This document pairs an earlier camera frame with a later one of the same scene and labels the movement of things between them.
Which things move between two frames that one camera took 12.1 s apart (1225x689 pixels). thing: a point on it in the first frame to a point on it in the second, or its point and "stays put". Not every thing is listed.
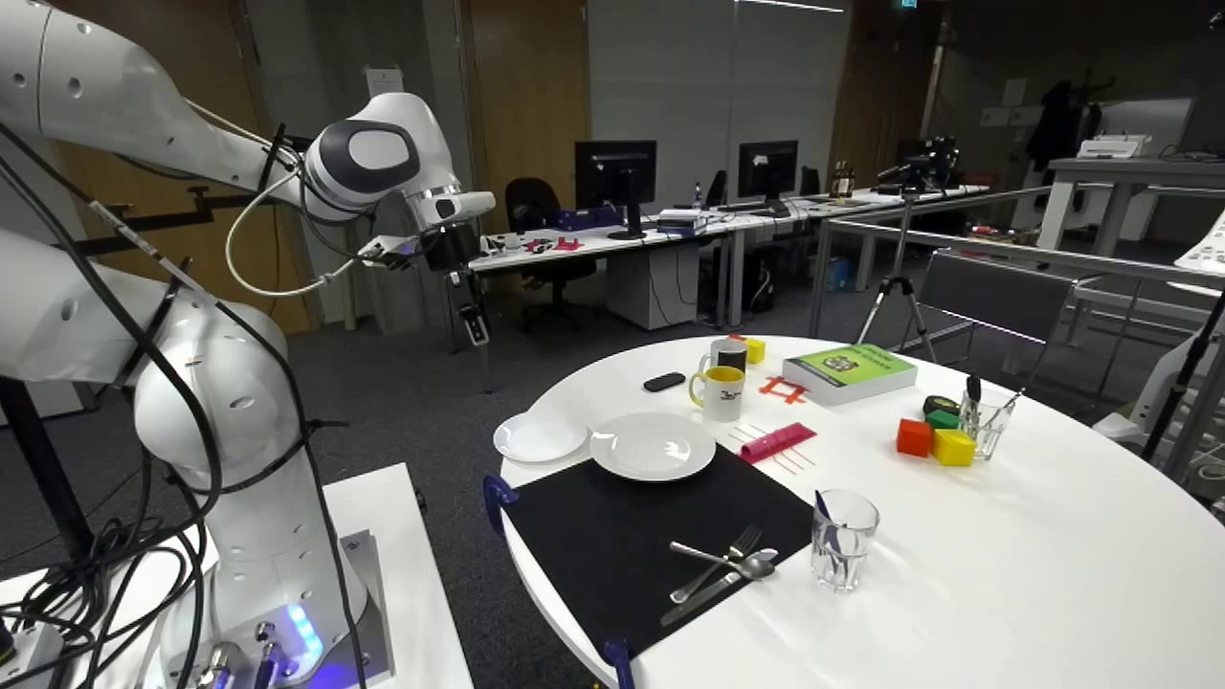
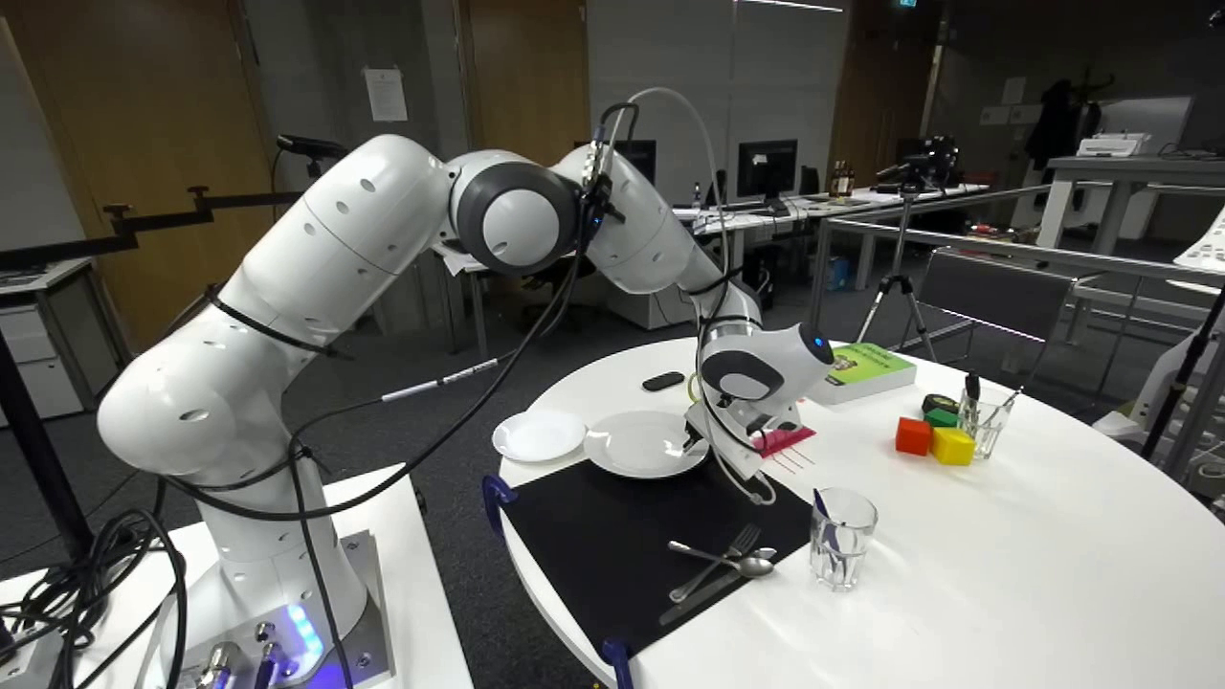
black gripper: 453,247 to 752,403
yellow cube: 949,447 stays put
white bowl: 651,447 stays put
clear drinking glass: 842,531 stays put
